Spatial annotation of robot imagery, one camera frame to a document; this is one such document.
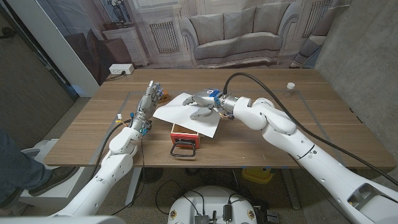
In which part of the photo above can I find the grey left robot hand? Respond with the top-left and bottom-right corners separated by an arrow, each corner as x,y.
129,80 -> 165,136

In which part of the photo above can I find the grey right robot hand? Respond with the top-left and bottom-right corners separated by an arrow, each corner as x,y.
182,88 -> 239,121

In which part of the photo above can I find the white paper sheet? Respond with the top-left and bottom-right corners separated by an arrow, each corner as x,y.
152,92 -> 221,139

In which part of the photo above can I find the red-fronted wooden drawer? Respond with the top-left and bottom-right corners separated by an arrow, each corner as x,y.
170,123 -> 201,149

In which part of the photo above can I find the white power strip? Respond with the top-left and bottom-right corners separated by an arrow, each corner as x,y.
108,63 -> 135,75

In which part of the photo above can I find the black round floor object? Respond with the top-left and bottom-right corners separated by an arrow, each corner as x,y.
139,167 -> 164,184

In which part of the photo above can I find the printed living room backdrop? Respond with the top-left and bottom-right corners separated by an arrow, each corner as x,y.
35,0 -> 352,86

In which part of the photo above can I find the clear bottle with white cap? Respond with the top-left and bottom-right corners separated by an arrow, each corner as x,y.
285,82 -> 296,99

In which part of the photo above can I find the yellow object under table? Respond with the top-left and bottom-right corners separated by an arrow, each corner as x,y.
241,166 -> 275,184

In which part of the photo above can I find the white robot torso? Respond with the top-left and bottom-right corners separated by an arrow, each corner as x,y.
167,185 -> 258,224

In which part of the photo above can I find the dark shoe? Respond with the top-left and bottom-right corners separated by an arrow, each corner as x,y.
27,166 -> 78,197

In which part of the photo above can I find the white floor base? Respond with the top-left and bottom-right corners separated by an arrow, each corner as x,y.
18,138 -> 94,208

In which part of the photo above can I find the grey floor box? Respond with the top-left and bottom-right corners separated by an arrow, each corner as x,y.
266,210 -> 280,224

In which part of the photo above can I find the person's leg in jeans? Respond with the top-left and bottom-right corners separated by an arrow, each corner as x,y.
0,126 -> 52,209

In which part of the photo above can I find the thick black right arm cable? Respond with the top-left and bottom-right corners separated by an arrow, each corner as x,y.
222,72 -> 398,187

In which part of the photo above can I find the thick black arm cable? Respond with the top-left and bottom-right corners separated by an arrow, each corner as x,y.
222,72 -> 398,187
88,119 -> 133,183

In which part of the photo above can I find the black power strip cable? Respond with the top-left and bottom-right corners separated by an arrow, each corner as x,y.
104,70 -> 127,82

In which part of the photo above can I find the black wire drawer handle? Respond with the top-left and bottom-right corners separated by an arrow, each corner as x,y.
169,139 -> 197,158

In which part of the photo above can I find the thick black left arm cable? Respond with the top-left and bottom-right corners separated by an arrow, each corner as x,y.
88,119 -> 133,183

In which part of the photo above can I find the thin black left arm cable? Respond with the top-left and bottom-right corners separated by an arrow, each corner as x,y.
111,134 -> 146,216

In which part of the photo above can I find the black floor cable loop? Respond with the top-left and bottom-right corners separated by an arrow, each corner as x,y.
155,179 -> 206,215

